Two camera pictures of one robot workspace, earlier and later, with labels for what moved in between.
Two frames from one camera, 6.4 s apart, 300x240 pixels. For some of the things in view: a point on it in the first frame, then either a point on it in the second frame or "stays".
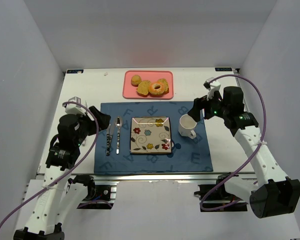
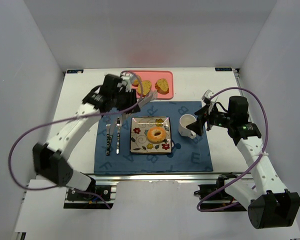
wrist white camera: [72, 108] -> [125, 82]
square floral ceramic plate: [150, 135] stays
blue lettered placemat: [187, 154] stays
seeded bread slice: [166, 88] stays
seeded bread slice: [142, 88] stays
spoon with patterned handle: [118, 122] stays
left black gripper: [95, 119] -> [132, 99]
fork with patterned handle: [108, 140] stays
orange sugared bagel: [156, 89] -> [155, 139]
